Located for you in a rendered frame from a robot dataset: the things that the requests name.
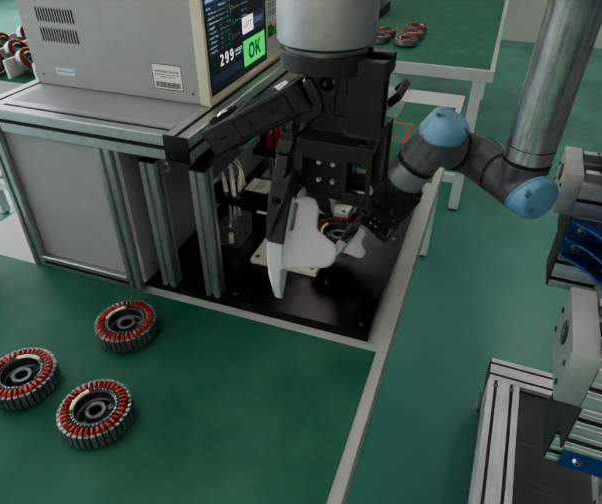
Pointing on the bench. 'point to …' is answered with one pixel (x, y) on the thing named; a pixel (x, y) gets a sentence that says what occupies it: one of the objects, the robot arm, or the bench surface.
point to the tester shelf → (117, 116)
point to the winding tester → (132, 47)
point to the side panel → (69, 206)
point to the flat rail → (226, 159)
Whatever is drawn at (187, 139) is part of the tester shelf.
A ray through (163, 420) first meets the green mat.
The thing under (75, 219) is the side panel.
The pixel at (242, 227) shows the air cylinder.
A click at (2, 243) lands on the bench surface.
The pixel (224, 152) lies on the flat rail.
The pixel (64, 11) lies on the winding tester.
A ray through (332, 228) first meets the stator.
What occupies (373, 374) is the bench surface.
